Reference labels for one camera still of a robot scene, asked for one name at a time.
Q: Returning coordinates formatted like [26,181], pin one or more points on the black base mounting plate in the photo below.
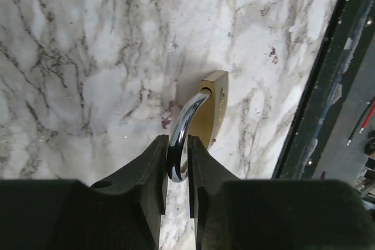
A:
[316,112]

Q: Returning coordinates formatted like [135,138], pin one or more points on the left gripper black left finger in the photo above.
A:
[120,211]

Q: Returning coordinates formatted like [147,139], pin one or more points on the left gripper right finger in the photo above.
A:
[230,213]

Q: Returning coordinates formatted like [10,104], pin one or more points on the brass padlock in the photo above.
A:
[202,117]

